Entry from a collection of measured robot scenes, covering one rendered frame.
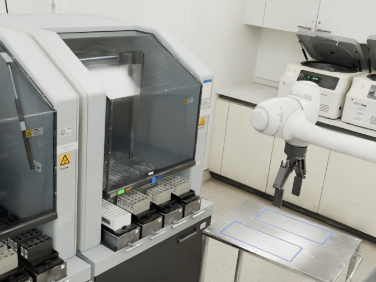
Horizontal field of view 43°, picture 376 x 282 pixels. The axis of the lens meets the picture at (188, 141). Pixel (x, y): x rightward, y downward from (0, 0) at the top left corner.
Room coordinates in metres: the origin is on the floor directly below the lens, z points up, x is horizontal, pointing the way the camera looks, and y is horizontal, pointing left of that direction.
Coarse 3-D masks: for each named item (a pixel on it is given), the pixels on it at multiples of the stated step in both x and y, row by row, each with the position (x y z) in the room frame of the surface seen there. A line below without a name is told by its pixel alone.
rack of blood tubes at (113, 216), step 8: (104, 200) 2.02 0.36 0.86; (104, 208) 1.95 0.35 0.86; (112, 208) 1.96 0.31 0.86; (120, 208) 1.96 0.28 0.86; (104, 216) 1.88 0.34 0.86; (112, 216) 1.88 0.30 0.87; (120, 216) 1.90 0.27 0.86; (128, 216) 1.90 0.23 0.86; (104, 224) 1.88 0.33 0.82; (112, 224) 1.85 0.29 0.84; (120, 224) 1.87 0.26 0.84
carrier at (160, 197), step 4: (168, 188) 2.19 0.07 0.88; (156, 192) 2.13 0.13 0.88; (160, 192) 2.13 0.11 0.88; (164, 192) 2.15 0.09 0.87; (168, 192) 2.18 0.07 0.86; (156, 196) 2.11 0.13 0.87; (160, 196) 2.13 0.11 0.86; (164, 196) 2.15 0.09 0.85; (168, 196) 2.18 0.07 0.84; (156, 200) 2.11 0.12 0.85; (160, 200) 2.13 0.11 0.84; (164, 200) 2.16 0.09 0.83
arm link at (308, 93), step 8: (296, 88) 1.51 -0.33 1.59; (304, 88) 1.50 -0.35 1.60; (312, 88) 1.50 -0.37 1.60; (288, 96) 1.50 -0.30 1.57; (296, 96) 1.49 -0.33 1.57; (304, 96) 1.49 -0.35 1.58; (312, 96) 1.49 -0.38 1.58; (320, 96) 1.52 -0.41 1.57; (304, 104) 1.47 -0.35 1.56; (312, 104) 1.48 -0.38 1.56; (312, 112) 1.48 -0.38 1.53; (312, 120) 1.49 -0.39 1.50
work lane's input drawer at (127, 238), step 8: (104, 232) 1.86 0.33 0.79; (112, 232) 1.84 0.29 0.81; (120, 232) 1.83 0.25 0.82; (128, 232) 1.86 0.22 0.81; (136, 232) 1.90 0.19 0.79; (112, 240) 1.82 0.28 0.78; (120, 240) 1.82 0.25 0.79; (128, 240) 1.86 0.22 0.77; (136, 240) 1.90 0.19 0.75; (120, 248) 1.82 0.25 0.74; (128, 248) 1.81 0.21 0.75
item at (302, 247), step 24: (240, 216) 2.09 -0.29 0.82; (264, 216) 2.11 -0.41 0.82; (288, 216) 2.14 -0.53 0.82; (240, 240) 1.86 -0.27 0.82; (264, 240) 1.88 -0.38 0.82; (288, 240) 1.90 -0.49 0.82; (312, 240) 1.93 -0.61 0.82; (336, 240) 1.95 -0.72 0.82; (360, 240) 1.97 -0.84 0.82; (240, 264) 2.26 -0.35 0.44; (288, 264) 1.71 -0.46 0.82; (312, 264) 1.73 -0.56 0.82; (336, 264) 1.75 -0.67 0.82
